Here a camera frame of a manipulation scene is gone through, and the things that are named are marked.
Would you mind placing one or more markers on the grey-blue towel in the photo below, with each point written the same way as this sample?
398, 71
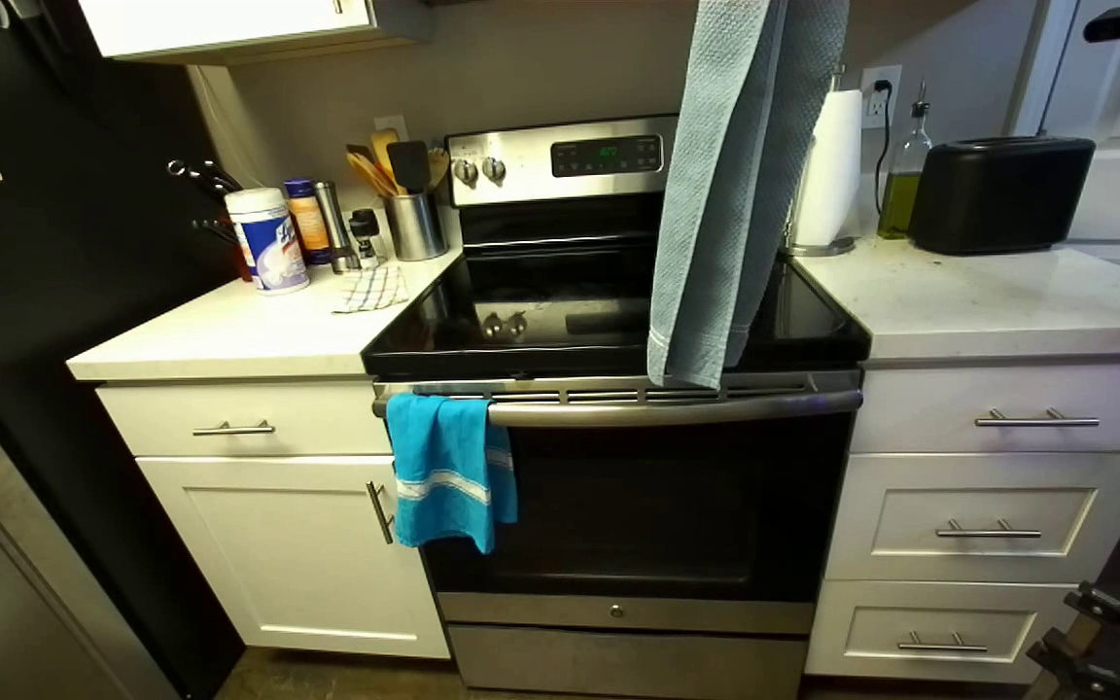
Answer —
729, 198

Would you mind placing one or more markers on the bright blue striped towel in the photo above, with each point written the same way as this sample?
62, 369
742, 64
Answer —
445, 467

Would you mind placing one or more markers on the stainless steel black oven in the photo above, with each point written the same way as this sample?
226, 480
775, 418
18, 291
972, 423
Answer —
663, 519

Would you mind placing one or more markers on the white paper towel roll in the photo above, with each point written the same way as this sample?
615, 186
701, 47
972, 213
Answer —
836, 168

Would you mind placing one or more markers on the steel utensil holder cup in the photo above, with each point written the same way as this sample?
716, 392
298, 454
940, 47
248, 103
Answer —
412, 228

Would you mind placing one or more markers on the white lattice trivet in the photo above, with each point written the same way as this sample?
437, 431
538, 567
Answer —
371, 294

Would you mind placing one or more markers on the small dark shaker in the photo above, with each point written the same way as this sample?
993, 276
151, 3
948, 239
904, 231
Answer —
366, 239

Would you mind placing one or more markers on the black spatula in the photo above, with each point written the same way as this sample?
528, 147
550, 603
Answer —
409, 164

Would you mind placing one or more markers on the steel shaker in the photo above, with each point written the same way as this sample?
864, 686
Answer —
336, 234

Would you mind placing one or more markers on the wooden spoon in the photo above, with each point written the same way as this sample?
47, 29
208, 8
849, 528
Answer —
371, 168

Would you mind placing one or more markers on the orange-brown spice bottle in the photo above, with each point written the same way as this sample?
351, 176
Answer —
307, 220

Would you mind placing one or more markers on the white disinfectant wipes canister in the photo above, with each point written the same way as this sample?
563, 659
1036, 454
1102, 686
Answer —
270, 246

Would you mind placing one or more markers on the white base cabinet with door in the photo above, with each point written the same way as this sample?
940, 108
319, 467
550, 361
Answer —
288, 546

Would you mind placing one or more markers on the olive oil glass bottle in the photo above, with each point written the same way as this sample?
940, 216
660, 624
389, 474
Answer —
904, 181

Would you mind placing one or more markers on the white three-drawer base cabinet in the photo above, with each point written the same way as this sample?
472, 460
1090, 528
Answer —
991, 519

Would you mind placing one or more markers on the black toaster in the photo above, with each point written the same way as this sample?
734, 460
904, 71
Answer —
1002, 198

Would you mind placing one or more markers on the black refrigerator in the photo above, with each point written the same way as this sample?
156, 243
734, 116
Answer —
66, 260

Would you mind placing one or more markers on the black clamp tool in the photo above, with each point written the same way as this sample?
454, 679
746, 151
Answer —
1110, 615

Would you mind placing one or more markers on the white wall outlet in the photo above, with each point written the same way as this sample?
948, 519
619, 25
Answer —
879, 91

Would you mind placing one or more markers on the white wall cabinet over counter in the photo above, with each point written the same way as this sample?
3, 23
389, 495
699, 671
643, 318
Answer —
223, 25

